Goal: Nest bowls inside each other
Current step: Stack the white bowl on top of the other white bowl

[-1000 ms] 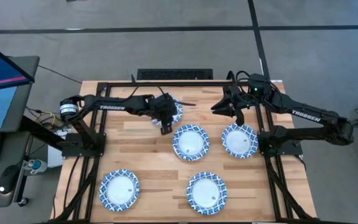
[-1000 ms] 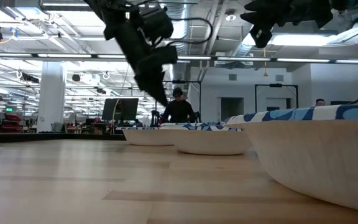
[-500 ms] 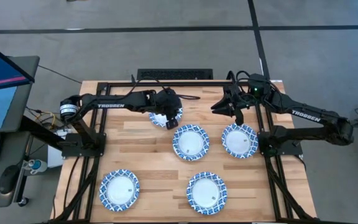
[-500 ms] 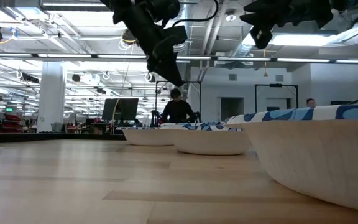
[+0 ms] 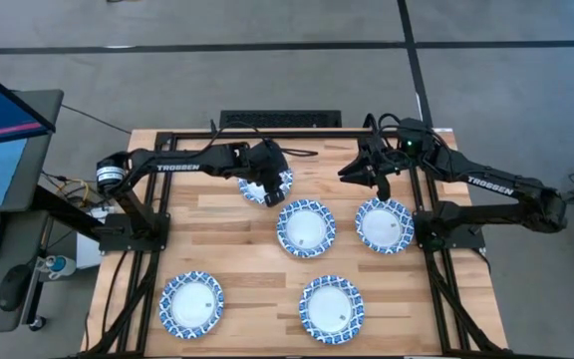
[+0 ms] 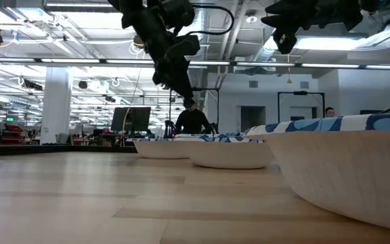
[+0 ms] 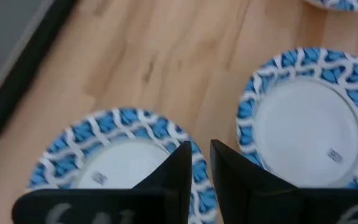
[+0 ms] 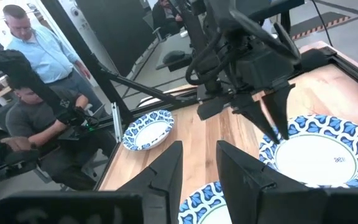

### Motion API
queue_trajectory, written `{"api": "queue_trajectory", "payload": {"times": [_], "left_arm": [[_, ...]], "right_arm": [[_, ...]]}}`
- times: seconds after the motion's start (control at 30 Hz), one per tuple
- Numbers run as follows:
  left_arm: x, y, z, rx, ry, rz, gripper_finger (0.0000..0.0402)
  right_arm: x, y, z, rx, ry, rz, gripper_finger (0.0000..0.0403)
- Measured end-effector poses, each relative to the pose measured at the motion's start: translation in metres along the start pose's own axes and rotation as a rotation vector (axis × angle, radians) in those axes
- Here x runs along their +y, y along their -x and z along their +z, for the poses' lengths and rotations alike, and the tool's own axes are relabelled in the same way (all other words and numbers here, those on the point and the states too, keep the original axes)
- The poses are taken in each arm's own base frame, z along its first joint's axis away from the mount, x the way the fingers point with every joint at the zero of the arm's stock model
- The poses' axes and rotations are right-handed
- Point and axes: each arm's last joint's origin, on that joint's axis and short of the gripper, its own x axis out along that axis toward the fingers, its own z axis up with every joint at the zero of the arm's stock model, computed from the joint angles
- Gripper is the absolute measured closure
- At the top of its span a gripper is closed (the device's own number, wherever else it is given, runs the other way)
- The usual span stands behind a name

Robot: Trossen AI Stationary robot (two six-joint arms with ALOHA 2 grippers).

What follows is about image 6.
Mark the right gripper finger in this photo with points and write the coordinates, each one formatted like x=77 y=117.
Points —
x=274 y=17

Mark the dark background monitor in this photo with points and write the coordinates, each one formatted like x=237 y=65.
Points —
x=132 y=118

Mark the white square pillar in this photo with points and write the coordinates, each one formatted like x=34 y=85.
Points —
x=56 y=105

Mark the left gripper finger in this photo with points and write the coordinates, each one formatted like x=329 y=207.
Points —
x=186 y=84
x=177 y=86

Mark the person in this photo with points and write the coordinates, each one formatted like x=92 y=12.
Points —
x=329 y=112
x=192 y=122

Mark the blue patterned paper bowl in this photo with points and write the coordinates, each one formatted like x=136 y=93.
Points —
x=161 y=150
x=350 y=169
x=229 y=154

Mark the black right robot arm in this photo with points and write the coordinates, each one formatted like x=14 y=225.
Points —
x=337 y=13

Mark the red storage bins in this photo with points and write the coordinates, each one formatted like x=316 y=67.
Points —
x=10 y=133

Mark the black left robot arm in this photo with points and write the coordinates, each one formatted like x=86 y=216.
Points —
x=147 y=20

